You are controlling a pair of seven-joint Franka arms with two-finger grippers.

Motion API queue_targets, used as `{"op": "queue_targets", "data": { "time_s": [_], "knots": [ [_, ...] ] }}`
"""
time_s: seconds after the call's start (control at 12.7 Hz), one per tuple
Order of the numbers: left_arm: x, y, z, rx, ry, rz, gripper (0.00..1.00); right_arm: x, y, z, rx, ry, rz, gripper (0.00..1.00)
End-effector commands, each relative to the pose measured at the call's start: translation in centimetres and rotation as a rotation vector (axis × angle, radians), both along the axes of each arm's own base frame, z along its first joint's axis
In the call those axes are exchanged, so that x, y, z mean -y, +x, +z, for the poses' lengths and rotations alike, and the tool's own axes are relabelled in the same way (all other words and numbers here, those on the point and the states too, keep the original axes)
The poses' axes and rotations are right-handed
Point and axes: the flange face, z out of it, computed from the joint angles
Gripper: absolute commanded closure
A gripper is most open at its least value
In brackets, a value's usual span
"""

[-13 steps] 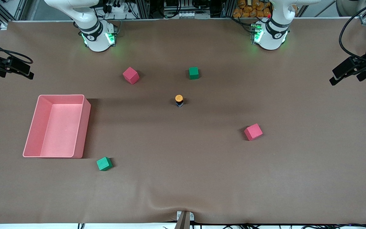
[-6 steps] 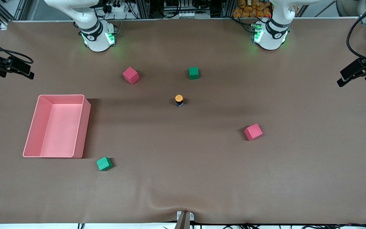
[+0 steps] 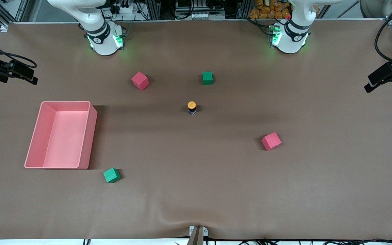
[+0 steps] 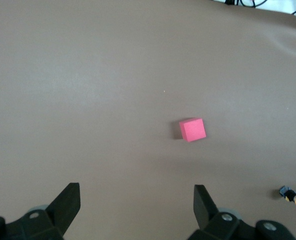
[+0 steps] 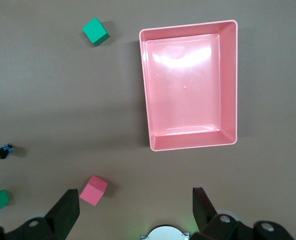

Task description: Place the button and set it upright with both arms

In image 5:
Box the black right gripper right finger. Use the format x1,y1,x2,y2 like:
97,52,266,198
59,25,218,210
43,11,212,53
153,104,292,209
190,186,296,240

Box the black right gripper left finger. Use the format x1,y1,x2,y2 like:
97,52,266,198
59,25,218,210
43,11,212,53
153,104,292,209
0,188,81,240

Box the orange capped push button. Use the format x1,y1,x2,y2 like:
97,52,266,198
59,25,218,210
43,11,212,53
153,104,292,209
0,143,15,165

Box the pink foam cube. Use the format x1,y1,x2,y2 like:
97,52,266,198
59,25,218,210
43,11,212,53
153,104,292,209
79,174,108,207

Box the brown table cover mat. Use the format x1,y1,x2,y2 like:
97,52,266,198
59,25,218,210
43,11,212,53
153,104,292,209
0,0,296,240

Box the pink plastic tray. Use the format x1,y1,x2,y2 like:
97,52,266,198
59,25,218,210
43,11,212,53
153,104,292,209
139,19,239,152

